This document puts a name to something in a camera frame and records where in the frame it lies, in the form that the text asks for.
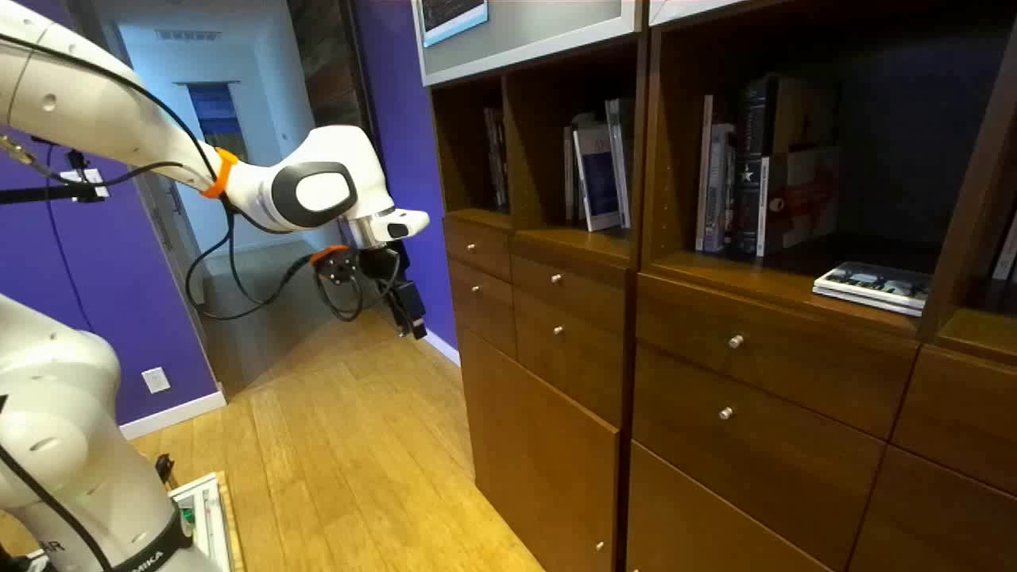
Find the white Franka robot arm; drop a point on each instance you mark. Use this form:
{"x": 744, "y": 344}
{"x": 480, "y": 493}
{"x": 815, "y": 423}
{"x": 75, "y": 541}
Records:
{"x": 84, "y": 106}

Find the small silver drawer knob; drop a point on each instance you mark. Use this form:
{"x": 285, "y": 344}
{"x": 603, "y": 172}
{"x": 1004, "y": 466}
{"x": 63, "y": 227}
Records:
{"x": 737, "y": 341}
{"x": 554, "y": 279}
{"x": 725, "y": 412}
{"x": 557, "y": 329}

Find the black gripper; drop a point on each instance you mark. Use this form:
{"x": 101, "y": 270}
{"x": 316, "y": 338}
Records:
{"x": 394, "y": 280}

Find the brown wooden wall cabinet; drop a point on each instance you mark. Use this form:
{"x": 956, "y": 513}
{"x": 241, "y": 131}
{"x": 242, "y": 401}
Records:
{"x": 743, "y": 369}

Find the white wall outlet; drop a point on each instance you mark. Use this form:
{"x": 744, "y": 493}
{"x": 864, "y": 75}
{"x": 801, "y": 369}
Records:
{"x": 156, "y": 379}

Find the narrow shallow wooden drawer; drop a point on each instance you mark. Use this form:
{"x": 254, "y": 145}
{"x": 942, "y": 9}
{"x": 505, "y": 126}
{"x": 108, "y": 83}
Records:
{"x": 477, "y": 249}

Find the grey upright book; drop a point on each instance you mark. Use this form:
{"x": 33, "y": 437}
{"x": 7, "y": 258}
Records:
{"x": 722, "y": 191}

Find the medium deep wooden drawer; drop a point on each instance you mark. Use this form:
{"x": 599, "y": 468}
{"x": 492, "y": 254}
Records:
{"x": 575, "y": 353}

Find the blue hallway wall art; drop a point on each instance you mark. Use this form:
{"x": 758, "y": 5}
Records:
{"x": 216, "y": 115}

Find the white upright books at edge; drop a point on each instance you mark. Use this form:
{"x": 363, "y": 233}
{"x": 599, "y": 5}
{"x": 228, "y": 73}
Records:
{"x": 1007, "y": 254}

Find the tall black upright book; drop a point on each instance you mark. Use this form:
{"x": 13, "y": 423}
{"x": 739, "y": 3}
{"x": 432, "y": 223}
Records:
{"x": 756, "y": 162}

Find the dark upright book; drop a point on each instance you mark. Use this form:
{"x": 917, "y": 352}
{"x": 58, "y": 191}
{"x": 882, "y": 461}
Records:
{"x": 497, "y": 162}

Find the small silver door knob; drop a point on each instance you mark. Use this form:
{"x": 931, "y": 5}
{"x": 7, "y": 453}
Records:
{"x": 599, "y": 544}

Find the upright books middle shelf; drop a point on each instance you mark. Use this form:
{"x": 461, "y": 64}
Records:
{"x": 800, "y": 201}

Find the wide deep wooden drawer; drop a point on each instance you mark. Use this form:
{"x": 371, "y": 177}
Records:
{"x": 765, "y": 448}

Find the white framed wall picture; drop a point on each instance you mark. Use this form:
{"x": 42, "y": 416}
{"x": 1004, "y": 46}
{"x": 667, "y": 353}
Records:
{"x": 452, "y": 16}

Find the thin white upright book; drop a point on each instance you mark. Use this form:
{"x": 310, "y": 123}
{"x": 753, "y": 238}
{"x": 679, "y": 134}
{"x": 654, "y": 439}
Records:
{"x": 705, "y": 177}

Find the white box with green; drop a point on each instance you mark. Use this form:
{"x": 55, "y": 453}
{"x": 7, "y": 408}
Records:
{"x": 207, "y": 521}

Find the small black clamp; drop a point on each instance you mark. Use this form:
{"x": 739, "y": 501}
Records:
{"x": 167, "y": 468}

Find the flat lying white book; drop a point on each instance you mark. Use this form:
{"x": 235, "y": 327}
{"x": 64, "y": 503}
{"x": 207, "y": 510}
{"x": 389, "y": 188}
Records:
{"x": 874, "y": 287}

